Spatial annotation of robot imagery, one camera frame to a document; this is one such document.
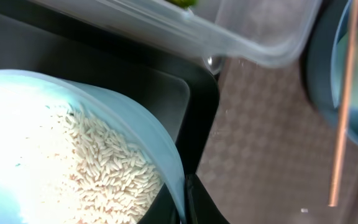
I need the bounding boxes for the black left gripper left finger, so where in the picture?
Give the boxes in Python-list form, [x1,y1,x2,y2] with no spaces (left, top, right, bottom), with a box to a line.
[138,184,179,224]

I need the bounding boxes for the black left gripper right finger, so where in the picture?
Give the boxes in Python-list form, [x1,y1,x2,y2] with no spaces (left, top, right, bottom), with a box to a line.
[185,174,229,224]

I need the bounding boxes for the rice grains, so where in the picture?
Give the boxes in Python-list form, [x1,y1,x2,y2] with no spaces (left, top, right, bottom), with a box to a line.
[0,93,162,223]

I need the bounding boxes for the light blue bowl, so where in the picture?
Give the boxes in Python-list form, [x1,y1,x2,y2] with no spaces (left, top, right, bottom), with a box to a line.
[0,70,186,223]

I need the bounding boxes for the wooden chopstick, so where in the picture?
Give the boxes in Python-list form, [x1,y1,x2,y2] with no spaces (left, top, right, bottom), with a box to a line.
[328,0,358,207]

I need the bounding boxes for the pandan snack wrapper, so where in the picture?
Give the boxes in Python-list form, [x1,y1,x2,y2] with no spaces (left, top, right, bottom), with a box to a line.
[166,0,198,9]

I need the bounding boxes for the brown serving tray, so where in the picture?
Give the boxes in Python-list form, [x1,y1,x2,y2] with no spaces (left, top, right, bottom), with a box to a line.
[198,40,358,223]

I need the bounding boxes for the black tray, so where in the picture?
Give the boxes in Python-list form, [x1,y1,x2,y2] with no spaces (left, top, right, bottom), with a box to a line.
[0,0,220,224]

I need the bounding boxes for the clear plastic bin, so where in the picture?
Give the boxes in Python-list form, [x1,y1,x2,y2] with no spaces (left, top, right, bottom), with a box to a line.
[39,0,321,73]

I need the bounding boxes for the dark blue plate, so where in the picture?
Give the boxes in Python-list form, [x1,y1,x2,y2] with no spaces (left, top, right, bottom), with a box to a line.
[306,0,358,145]

